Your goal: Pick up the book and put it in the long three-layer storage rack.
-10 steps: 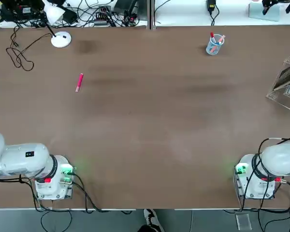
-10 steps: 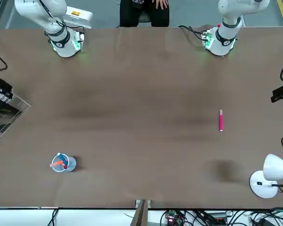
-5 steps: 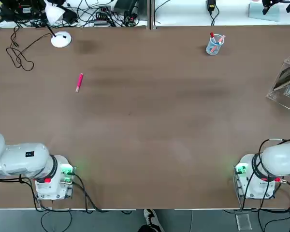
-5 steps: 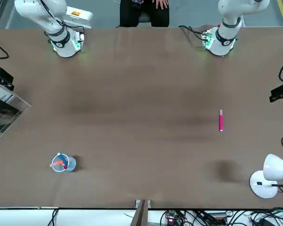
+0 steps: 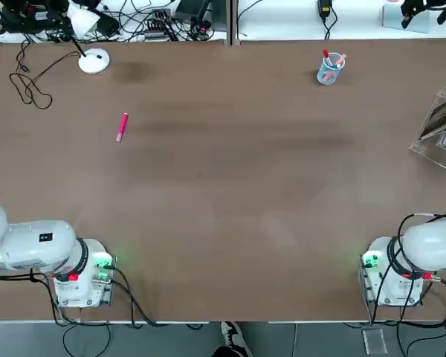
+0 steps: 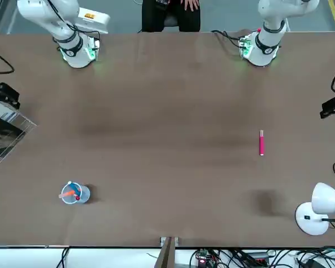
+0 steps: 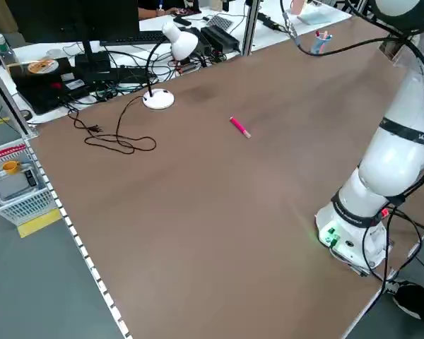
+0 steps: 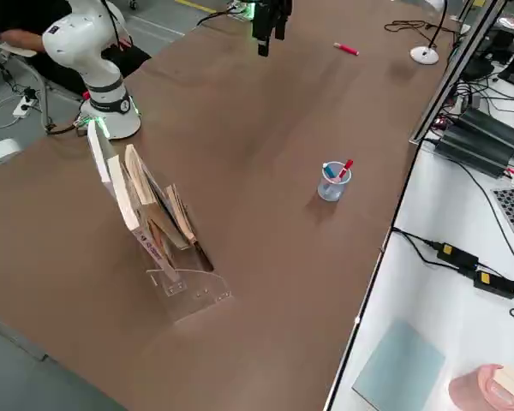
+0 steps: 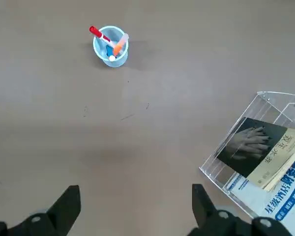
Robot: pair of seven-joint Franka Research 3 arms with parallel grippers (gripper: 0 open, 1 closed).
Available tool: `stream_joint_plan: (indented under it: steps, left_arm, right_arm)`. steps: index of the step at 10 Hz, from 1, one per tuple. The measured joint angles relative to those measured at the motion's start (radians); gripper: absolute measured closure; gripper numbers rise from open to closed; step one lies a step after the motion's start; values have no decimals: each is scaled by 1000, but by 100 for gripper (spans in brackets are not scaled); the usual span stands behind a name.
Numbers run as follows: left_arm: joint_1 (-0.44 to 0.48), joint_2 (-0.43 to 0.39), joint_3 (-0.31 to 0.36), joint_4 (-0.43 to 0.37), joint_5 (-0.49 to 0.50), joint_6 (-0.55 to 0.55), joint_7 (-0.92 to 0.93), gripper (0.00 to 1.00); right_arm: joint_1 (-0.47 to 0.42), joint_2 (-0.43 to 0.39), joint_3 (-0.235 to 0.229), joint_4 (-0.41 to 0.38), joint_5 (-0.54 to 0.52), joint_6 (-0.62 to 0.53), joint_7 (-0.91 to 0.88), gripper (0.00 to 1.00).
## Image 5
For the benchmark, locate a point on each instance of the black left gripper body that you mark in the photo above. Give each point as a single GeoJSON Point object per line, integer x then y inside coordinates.
{"type": "Point", "coordinates": [33, 4]}

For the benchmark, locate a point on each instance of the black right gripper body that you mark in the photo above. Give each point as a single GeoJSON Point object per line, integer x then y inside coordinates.
{"type": "Point", "coordinates": [431, 2]}

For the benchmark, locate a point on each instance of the dark book with hand cover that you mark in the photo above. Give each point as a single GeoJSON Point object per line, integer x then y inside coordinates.
{"type": "Point", "coordinates": [442, 115]}

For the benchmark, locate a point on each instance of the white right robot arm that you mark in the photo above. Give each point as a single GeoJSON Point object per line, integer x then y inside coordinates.
{"type": "Point", "coordinates": [423, 241]}

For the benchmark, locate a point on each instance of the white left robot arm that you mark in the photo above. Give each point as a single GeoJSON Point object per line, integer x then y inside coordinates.
{"type": "Point", "coordinates": [29, 245]}

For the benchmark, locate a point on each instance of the clear acrylic storage rack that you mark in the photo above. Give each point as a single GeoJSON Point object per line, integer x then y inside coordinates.
{"type": "Point", "coordinates": [427, 148]}

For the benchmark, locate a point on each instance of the black case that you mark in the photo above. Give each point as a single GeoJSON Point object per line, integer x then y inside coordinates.
{"type": "Point", "coordinates": [37, 16]}

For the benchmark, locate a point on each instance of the pale blue glass plate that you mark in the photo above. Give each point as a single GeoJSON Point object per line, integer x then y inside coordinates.
{"type": "Point", "coordinates": [392, 18]}

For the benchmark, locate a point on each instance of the white desk lamp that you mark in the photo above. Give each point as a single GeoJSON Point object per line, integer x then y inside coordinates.
{"type": "Point", "coordinates": [93, 61]}

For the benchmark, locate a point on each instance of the orange marker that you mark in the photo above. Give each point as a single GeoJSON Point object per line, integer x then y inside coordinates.
{"type": "Point", "coordinates": [342, 58]}

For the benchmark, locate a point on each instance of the black power adapter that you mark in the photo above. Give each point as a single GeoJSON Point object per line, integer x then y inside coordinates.
{"type": "Point", "coordinates": [324, 7]}

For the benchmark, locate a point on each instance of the blue marker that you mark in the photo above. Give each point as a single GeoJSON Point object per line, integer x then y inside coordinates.
{"type": "Point", "coordinates": [334, 66]}

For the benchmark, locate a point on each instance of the red capped marker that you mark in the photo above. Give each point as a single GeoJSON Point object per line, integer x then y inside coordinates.
{"type": "Point", "coordinates": [326, 56]}

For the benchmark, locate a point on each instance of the black usb hub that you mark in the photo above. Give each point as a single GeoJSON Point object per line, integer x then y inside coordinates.
{"type": "Point", "coordinates": [158, 24]}

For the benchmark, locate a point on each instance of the clear plastic pen cup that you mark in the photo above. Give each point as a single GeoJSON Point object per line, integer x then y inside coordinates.
{"type": "Point", "coordinates": [329, 74]}

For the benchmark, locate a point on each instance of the pink highlighter pen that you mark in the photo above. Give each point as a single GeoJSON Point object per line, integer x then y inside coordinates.
{"type": "Point", "coordinates": [122, 128]}

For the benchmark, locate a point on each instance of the black power supply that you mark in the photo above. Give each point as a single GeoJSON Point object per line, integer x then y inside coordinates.
{"type": "Point", "coordinates": [200, 15]}

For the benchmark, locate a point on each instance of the aluminium frame post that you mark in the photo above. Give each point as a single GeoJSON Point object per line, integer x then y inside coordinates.
{"type": "Point", "coordinates": [233, 22]}

